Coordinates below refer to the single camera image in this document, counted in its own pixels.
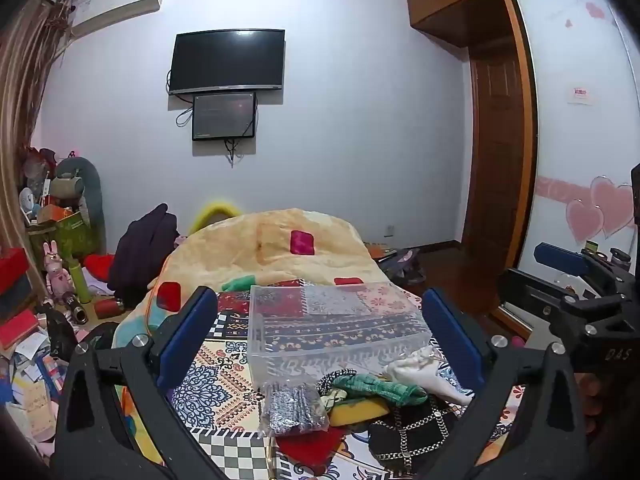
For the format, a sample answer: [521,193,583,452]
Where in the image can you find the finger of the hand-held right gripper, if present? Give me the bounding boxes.
[497,268,601,322]
[533,242,618,281]

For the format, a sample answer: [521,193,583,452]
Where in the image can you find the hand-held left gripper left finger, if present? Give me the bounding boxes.
[52,286,232,480]

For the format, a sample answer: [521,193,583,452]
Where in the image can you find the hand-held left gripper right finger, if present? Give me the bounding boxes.
[421,287,590,480]

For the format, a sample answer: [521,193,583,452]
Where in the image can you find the white cloth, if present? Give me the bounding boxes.
[385,347,476,406]

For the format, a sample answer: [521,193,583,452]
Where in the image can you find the green knitted cloth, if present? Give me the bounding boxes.
[331,372,429,407]

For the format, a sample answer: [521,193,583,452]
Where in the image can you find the black chain-pattern sock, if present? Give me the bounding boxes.
[367,394,472,476]

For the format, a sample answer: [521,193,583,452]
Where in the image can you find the yellow sock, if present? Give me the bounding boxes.
[329,396,392,428]

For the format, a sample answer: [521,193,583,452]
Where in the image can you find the clear plastic storage box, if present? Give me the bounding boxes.
[248,282,434,392]

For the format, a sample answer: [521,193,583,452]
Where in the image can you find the black and white braided cord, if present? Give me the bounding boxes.
[315,368,359,397]

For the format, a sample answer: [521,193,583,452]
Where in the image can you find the red cloth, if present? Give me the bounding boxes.
[275,425,352,477]

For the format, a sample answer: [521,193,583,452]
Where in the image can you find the person's right hand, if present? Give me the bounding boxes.
[574,372,610,437]

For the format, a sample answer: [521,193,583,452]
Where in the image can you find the dark bag on floor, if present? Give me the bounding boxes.
[376,246,427,287]

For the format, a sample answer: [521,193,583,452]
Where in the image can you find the dark jacket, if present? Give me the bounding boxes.
[107,203,179,307]

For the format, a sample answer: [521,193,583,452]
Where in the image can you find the red heart pillow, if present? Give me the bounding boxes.
[82,253,119,284]

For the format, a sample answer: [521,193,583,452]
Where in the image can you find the black tube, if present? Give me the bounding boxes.
[62,292,90,326]

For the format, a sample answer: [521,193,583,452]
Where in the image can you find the brown wooden door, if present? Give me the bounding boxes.
[460,45,532,262]

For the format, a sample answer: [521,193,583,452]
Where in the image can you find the green bottle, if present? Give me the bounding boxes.
[69,263,94,304]

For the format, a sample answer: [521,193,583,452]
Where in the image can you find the yellow-green fuzzy hoop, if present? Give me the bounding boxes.
[188,200,242,236]

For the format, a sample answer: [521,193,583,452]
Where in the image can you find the cream blanket with coloured patches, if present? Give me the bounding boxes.
[112,207,392,352]

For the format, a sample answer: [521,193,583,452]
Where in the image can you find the wooden wardrobe with sliding door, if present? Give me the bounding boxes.
[404,0,640,342]

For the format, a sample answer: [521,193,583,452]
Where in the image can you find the pink rabbit toy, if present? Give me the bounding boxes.
[42,240,76,306]

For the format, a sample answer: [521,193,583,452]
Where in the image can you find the green cardboard box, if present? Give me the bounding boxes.
[27,210,99,262]

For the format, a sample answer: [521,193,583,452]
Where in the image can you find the pile of papers and books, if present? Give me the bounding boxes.
[0,310,76,456]

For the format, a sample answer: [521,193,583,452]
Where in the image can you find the grey curved pillow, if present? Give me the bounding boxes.
[54,156,107,257]

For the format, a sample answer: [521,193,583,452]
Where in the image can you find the red box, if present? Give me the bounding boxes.
[0,247,32,295]

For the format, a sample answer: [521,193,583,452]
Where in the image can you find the striped brown curtain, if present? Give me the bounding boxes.
[0,0,77,266]

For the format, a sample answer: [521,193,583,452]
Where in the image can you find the white air conditioner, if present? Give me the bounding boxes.
[36,0,167,41]

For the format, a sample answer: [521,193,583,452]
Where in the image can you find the black monitor cables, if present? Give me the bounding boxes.
[175,102,242,168]

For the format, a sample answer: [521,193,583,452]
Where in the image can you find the small black wall monitor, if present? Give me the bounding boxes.
[192,91,258,142]

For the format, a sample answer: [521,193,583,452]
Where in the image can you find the black wall television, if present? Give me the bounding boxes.
[167,28,286,96]

